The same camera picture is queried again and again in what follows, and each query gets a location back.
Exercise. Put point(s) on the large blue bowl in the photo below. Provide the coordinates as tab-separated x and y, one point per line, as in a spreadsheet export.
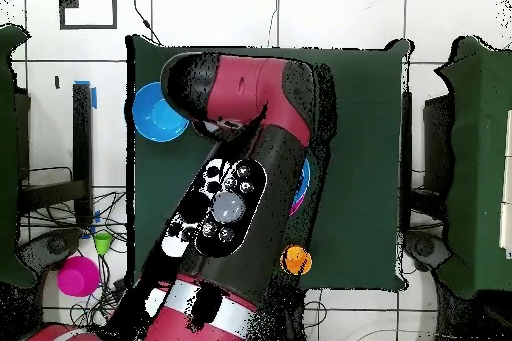
304	181
154	117

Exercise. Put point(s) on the large pink bowl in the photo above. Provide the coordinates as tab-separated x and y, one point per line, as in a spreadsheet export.
295	207

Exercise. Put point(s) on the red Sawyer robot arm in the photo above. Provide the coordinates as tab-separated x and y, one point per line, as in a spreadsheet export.
276	197

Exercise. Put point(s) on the orange cup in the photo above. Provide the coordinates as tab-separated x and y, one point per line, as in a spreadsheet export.
299	260

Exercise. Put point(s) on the dark green table cloth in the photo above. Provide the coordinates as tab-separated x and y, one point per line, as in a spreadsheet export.
360	157

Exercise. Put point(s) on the small green cup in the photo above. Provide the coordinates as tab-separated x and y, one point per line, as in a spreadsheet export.
102	242

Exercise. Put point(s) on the blue tape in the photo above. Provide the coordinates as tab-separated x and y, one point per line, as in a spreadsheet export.
94	99

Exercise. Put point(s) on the black box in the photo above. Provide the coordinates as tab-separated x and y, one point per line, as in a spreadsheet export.
438	145

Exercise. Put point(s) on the black equipment base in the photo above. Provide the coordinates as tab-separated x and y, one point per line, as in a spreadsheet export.
52	245
426	247

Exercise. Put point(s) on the pink cup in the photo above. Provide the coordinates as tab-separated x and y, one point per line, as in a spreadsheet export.
78	276

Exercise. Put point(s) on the green cloth covered table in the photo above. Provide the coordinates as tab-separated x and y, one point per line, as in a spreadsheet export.
476	157
8	57

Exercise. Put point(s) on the black post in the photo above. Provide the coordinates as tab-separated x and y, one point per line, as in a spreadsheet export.
406	149

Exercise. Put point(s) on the black stand frame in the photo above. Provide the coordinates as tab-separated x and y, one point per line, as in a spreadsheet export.
82	149

